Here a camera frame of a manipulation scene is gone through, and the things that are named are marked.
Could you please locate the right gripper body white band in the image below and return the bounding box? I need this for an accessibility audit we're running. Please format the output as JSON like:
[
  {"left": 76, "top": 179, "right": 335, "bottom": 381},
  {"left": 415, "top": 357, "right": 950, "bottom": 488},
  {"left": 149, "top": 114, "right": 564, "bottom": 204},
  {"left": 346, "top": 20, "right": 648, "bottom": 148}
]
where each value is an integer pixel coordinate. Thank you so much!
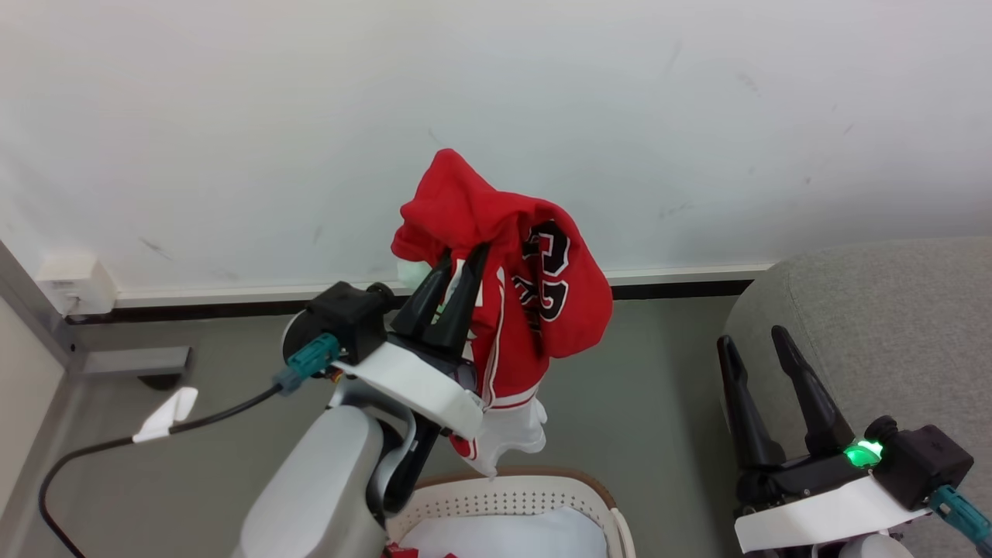
[{"left": 733, "top": 439, "right": 931, "bottom": 554}]

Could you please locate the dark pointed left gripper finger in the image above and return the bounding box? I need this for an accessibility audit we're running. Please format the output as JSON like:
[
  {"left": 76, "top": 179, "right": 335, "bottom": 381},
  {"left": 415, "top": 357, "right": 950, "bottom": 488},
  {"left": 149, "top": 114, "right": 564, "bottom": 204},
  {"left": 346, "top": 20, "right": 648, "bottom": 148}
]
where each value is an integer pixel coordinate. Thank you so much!
[
  {"left": 422, "top": 243, "right": 491, "bottom": 353},
  {"left": 390, "top": 249, "right": 454, "bottom": 336}
]

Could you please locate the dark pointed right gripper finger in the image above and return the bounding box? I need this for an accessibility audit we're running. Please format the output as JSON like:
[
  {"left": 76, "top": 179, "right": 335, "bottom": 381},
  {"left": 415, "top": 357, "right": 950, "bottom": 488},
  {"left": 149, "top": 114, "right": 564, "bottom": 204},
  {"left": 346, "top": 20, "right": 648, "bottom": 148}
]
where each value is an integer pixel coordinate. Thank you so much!
[
  {"left": 771, "top": 325, "right": 855, "bottom": 459},
  {"left": 716, "top": 334, "right": 786, "bottom": 472}
]

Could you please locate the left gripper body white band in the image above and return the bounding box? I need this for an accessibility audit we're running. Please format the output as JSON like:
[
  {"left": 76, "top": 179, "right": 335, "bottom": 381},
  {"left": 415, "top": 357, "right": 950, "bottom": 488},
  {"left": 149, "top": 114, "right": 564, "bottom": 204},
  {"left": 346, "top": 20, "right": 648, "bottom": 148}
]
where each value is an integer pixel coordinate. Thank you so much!
[{"left": 332, "top": 332, "right": 486, "bottom": 442}]

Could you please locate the red basketball jersey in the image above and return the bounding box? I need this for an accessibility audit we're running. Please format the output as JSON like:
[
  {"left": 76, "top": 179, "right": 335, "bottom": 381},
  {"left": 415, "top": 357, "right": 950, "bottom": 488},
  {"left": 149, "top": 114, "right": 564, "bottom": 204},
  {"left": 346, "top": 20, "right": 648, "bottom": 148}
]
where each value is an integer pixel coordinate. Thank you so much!
[{"left": 391, "top": 148, "right": 614, "bottom": 478}]

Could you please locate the white perforated laundry basket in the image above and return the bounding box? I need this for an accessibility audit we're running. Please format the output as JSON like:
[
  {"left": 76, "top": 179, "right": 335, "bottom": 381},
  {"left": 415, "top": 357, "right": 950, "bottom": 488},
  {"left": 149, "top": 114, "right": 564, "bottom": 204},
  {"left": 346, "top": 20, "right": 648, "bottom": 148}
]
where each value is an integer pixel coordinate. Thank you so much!
[{"left": 384, "top": 467, "right": 637, "bottom": 558}]

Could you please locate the grey fabric sofa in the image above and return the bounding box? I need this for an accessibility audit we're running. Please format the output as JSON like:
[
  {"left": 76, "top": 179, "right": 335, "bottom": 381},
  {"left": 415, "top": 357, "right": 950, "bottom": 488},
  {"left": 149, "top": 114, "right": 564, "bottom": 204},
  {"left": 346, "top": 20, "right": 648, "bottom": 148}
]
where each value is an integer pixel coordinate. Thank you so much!
[{"left": 721, "top": 236, "right": 992, "bottom": 558}]

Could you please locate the white and black baseboard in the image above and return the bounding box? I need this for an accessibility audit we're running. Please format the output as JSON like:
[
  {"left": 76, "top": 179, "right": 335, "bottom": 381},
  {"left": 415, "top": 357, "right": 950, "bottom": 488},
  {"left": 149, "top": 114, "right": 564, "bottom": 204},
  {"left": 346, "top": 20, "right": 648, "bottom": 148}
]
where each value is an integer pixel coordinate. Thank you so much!
[{"left": 66, "top": 262, "right": 776, "bottom": 326}]

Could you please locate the small red cloth piece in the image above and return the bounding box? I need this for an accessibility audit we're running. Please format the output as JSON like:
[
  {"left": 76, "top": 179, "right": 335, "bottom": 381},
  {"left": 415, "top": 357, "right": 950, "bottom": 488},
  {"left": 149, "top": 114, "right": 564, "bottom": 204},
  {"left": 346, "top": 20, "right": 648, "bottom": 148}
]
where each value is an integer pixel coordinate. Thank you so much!
[{"left": 383, "top": 542, "right": 460, "bottom": 558}]

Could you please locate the white garment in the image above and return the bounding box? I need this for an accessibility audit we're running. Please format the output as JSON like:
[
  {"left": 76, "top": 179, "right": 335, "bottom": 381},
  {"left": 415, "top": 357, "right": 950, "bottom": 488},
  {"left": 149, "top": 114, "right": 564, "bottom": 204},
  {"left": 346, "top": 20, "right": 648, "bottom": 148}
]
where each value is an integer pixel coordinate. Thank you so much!
[{"left": 398, "top": 506, "right": 610, "bottom": 558}]

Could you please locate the teal left cable connector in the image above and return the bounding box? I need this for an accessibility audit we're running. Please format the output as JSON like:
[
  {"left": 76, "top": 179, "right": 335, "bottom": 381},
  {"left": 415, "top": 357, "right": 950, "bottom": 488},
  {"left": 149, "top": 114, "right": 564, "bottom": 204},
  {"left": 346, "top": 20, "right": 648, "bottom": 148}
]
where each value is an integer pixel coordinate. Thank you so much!
[{"left": 274, "top": 332, "right": 343, "bottom": 394}]

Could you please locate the teal cable connector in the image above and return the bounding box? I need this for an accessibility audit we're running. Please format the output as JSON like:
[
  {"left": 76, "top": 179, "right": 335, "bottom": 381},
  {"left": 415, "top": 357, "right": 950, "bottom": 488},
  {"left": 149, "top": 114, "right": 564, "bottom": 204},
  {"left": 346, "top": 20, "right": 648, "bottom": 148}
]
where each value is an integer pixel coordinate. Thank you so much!
[
  {"left": 927, "top": 484, "right": 992, "bottom": 553},
  {"left": 274, "top": 332, "right": 343, "bottom": 394}
]

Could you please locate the teal right cable connector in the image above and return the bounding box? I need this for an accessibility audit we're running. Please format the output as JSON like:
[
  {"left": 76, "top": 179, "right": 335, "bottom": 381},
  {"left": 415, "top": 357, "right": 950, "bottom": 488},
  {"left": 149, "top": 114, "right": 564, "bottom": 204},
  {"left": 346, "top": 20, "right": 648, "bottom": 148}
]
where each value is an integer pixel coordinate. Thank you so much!
[{"left": 927, "top": 484, "right": 992, "bottom": 553}]

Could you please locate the white cable tag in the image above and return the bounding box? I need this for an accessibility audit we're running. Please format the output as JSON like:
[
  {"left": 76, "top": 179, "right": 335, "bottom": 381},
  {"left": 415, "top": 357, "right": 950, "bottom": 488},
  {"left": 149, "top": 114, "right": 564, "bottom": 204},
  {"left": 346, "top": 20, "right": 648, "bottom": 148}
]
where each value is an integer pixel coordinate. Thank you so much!
[{"left": 131, "top": 387, "right": 199, "bottom": 444}]

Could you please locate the grey metal frame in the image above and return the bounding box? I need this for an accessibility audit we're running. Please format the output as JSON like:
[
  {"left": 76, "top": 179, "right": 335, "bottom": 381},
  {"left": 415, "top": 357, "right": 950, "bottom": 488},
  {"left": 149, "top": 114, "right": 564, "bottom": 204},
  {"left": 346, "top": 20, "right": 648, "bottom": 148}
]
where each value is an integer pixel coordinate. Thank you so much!
[{"left": 0, "top": 239, "right": 192, "bottom": 558}]

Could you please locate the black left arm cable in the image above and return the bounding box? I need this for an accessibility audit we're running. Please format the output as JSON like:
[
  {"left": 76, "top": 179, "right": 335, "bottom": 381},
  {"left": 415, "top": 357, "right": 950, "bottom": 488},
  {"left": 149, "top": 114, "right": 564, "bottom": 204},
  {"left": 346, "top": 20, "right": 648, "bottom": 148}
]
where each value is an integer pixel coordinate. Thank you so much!
[{"left": 38, "top": 384, "right": 284, "bottom": 558}]

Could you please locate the white wall outlet box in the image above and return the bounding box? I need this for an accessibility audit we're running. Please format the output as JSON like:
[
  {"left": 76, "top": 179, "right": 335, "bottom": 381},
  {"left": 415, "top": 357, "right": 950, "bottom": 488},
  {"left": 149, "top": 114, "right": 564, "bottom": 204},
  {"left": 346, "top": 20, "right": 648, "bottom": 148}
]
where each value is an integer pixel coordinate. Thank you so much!
[{"left": 34, "top": 253, "right": 119, "bottom": 318}]

